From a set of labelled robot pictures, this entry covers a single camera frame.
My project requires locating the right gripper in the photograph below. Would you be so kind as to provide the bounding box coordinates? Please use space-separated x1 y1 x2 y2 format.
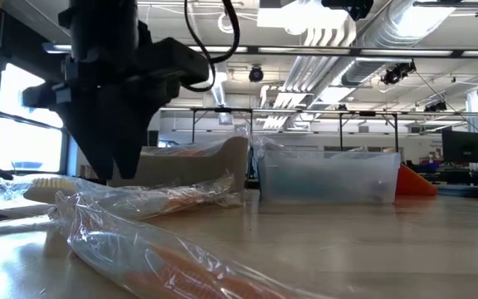
320 0 375 22

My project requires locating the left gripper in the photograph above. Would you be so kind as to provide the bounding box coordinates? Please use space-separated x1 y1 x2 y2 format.
21 41 182 184

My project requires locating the small brown crate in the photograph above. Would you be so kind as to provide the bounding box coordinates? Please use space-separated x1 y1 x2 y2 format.
79 164 99 179

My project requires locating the long linear ceiling light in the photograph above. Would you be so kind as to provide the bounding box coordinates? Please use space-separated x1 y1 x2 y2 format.
41 40 478 59

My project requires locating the grey translucent plastic bin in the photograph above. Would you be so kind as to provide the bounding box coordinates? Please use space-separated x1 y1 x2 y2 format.
110 135 251 190

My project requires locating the large window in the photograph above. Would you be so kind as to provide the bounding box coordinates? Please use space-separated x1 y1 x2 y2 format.
0 61 72 175

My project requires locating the black ceiling spotlight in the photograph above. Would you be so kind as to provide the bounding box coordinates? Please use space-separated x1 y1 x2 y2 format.
247 64 266 83

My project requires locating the teal plastic bin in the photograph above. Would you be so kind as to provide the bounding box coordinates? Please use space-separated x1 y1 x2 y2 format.
250 156 262 190

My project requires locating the clear plastic bin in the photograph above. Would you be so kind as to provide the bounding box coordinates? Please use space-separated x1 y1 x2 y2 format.
259 149 402 205

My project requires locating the black computer monitor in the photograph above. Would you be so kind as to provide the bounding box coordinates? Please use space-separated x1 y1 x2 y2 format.
441 128 478 164

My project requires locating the orange bin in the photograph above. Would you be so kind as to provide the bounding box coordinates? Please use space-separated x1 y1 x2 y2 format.
395 163 439 197

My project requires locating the silver ventilation duct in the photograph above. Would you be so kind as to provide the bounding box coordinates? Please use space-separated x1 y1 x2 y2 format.
338 0 458 86

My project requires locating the black ceiling camera cluster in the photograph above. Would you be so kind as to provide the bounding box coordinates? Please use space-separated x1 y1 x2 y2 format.
379 59 417 86

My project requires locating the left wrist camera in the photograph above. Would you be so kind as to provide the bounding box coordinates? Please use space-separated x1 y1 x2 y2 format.
139 36 211 89

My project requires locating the black workstation frame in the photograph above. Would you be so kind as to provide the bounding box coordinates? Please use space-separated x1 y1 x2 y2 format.
158 105 478 153

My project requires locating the white coiled cable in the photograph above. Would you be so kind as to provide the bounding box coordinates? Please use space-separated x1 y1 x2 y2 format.
216 11 240 35

